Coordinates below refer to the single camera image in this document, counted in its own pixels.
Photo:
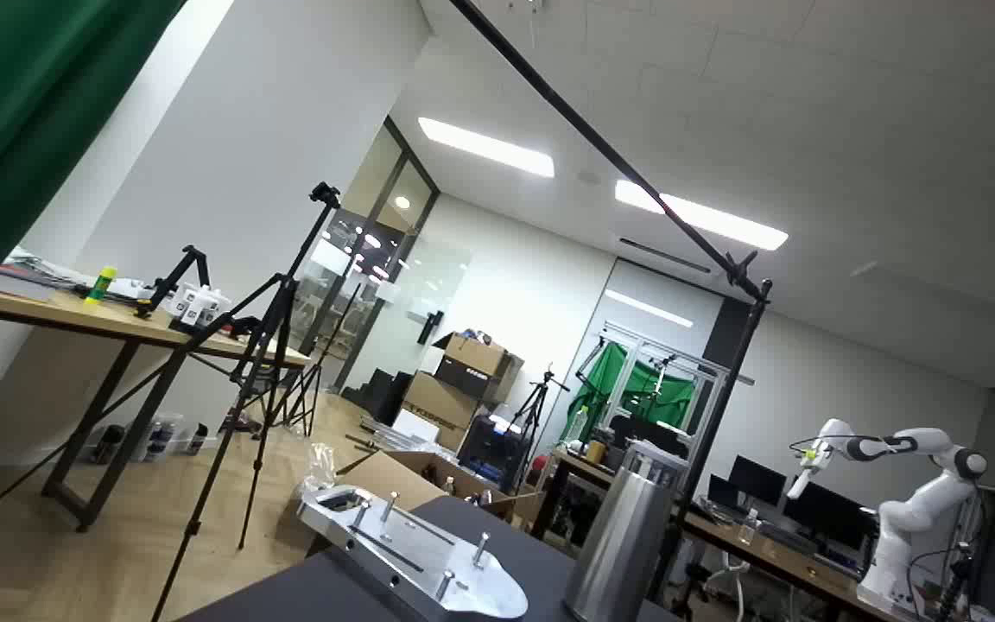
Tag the steel flask lid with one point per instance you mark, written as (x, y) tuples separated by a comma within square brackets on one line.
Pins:
[(654, 456)]

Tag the stainless steel flask body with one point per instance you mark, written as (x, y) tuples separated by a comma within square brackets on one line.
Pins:
[(618, 541)]

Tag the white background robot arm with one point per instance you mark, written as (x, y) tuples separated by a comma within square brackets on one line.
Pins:
[(924, 504)]

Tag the open flat cardboard box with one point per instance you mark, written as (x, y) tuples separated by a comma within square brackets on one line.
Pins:
[(397, 473)]

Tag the small cardboard box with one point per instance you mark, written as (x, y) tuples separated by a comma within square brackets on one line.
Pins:
[(478, 354)]

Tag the short black background tripod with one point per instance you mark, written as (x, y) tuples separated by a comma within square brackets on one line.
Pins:
[(534, 408)]

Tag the large cardboard box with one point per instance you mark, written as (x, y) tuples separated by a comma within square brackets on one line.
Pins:
[(441, 402)]

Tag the hanging green cloth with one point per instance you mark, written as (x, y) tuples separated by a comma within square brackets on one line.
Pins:
[(598, 385), (660, 398)]

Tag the long ceiling light panel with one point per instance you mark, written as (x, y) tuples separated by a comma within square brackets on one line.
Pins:
[(484, 145), (700, 215)]

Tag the black diagonal boom pole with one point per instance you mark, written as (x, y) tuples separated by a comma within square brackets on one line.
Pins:
[(603, 142)]

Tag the clear plastic cup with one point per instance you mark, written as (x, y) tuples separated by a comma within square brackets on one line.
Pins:
[(320, 463)]

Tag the black vertical stand pole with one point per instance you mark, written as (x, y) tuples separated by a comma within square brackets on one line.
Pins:
[(719, 402)]

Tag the silver metal plate with pegs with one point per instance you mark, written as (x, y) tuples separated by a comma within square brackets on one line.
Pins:
[(429, 555)]

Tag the white objects pile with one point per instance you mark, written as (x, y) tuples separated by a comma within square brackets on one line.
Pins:
[(198, 304)]

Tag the black computer monitor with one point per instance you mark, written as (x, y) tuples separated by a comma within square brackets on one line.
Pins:
[(755, 481), (828, 516)]

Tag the small black tabletop tripod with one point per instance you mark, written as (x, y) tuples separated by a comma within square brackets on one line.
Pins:
[(175, 274)]

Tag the long wooden office desk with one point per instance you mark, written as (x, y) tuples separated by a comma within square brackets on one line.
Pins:
[(776, 555)]

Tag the green yellow bottle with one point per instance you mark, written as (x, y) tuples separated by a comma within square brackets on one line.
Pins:
[(101, 284)]

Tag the wooden table with black legs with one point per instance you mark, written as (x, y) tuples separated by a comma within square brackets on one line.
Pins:
[(71, 313)]

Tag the green cloth backdrop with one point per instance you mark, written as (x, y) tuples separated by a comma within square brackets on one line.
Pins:
[(15, 105)]

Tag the tall black camera tripod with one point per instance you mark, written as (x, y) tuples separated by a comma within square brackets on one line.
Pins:
[(273, 332)]

